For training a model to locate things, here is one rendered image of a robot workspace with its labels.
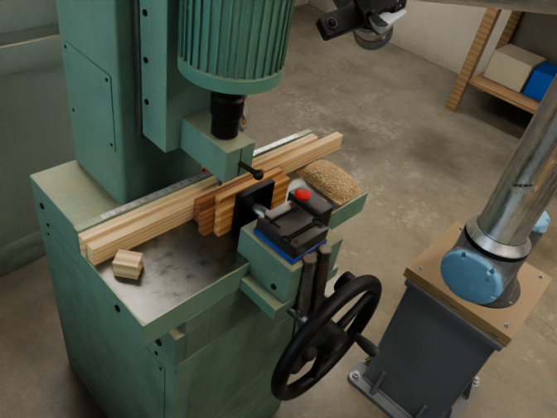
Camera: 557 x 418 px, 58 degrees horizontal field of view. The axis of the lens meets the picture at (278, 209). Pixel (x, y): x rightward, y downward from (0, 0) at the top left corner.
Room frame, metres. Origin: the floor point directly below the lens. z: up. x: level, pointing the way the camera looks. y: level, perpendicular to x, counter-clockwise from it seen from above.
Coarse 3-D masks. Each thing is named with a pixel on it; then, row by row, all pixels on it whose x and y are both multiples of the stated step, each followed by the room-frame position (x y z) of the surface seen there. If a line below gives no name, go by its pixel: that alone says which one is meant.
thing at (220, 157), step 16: (208, 112) 0.85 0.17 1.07; (192, 128) 0.78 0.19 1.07; (208, 128) 0.79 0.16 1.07; (192, 144) 0.78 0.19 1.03; (208, 144) 0.76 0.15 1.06; (224, 144) 0.75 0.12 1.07; (240, 144) 0.76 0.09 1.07; (208, 160) 0.75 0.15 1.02; (224, 160) 0.73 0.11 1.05; (240, 160) 0.75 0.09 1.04; (224, 176) 0.73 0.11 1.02
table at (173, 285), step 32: (320, 192) 0.89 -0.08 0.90; (192, 224) 0.71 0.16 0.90; (160, 256) 0.61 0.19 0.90; (192, 256) 0.62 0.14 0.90; (224, 256) 0.64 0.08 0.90; (96, 288) 0.55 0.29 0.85; (128, 288) 0.52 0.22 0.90; (160, 288) 0.54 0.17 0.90; (192, 288) 0.55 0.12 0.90; (224, 288) 0.59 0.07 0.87; (256, 288) 0.61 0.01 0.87; (128, 320) 0.48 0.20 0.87; (160, 320) 0.48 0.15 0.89
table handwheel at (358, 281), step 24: (360, 288) 0.59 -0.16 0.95; (288, 312) 0.61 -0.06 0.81; (312, 312) 0.61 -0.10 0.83; (336, 312) 0.53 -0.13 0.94; (360, 312) 0.67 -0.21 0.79; (312, 336) 0.49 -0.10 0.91; (336, 336) 0.56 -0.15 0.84; (288, 360) 0.47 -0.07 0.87; (336, 360) 0.61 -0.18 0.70; (288, 384) 0.52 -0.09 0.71; (312, 384) 0.55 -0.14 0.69
